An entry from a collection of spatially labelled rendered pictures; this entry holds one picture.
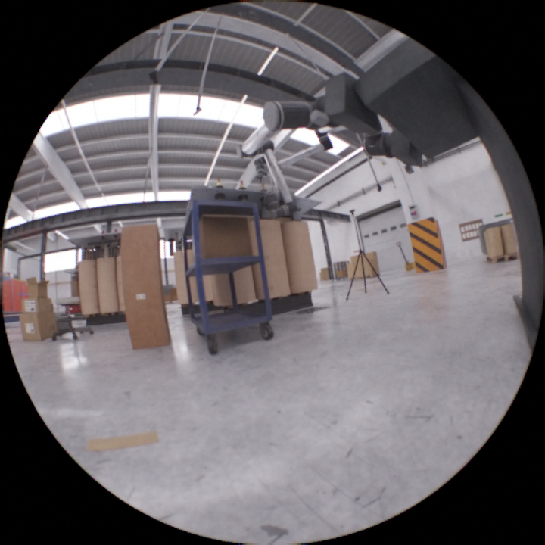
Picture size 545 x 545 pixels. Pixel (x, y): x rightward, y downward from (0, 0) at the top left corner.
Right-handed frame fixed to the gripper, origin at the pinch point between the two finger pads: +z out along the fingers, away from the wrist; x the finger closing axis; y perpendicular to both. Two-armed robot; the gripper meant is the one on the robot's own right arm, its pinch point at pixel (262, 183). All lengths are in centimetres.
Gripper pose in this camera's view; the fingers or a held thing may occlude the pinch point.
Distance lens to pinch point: 238.5
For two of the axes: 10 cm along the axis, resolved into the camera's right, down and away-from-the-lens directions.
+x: 5.5, -1.3, -8.3
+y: -8.2, 0.8, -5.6
